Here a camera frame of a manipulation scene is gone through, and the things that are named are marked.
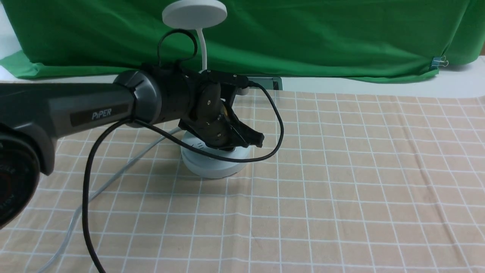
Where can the grey desk cable tray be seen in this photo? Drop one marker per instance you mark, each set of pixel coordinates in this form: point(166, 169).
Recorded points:
point(269, 83)

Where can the metal binder clip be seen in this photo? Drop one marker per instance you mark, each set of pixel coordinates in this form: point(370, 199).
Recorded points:
point(438, 62)

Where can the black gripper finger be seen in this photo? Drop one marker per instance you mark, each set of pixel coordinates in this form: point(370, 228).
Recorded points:
point(238, 139)
point(255, 138)

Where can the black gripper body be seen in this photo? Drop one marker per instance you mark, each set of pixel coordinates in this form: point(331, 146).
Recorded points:
point(208, 120)

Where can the white desk lamp with sockets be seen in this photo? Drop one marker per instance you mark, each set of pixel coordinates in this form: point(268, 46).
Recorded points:
point(198, 15)

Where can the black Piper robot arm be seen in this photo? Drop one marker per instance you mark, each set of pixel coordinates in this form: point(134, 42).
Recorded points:
point(34, 116)

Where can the green backdrop cloth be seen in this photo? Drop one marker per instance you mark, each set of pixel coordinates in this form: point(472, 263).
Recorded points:
point(370, 40)

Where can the orange checkered tablecloth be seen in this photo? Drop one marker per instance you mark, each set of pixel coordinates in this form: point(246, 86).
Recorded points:
point(361, 184)

